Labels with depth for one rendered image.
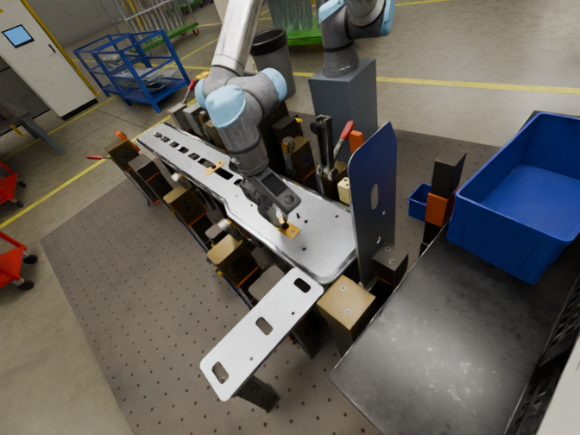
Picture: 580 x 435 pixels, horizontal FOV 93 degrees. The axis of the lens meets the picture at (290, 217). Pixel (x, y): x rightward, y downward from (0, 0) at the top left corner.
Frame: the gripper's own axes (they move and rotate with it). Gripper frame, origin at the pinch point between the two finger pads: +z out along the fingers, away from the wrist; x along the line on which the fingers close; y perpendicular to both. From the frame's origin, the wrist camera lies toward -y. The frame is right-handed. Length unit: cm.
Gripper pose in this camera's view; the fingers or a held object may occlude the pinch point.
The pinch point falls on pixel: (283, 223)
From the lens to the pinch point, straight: 73.6
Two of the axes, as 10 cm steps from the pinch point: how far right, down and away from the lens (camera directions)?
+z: 2.7, 6.6, 7.0
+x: -6.9, 6.4, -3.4
